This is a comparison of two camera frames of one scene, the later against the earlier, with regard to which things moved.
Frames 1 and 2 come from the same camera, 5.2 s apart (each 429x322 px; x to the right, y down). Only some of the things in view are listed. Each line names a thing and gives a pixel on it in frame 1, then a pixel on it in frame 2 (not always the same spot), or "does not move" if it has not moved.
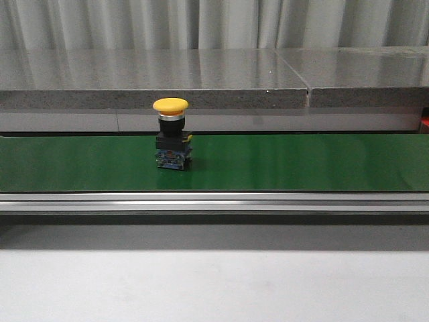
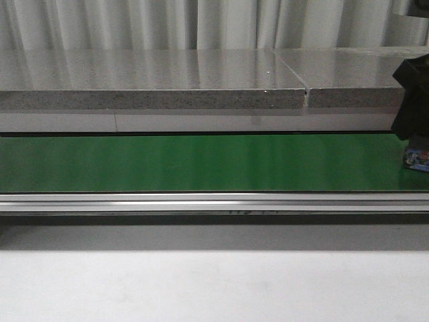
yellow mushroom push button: x=173 y=149 to x=417 y=159
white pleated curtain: x=163 y=25 does not move
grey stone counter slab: x=137 y=78 does not move
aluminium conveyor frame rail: x=214 y=202 does not move
